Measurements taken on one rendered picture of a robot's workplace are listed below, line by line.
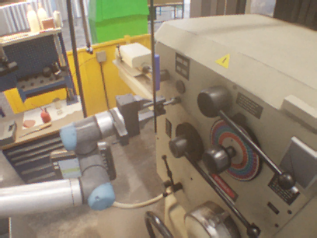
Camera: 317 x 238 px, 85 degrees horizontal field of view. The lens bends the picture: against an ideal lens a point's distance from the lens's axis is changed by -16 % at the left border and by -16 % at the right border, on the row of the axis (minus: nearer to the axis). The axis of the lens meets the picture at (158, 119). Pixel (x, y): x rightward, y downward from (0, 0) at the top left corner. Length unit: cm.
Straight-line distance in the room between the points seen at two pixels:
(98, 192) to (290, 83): 50
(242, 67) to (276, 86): 10
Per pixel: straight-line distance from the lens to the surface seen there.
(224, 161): 49
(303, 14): 115
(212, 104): 46
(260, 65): 49
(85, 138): 57
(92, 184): 55
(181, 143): 67
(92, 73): 300
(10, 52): 216
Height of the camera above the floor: 206
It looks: 39 degrees down
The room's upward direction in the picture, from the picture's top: 1 degrees counter-clockwise
